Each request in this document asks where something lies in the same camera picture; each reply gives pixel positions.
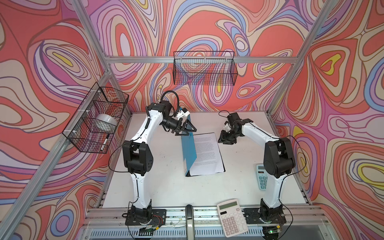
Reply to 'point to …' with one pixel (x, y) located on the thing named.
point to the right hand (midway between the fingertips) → (221, 144)
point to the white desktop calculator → (232, 217)
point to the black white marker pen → (104, 144)
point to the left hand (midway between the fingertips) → (192, 131)
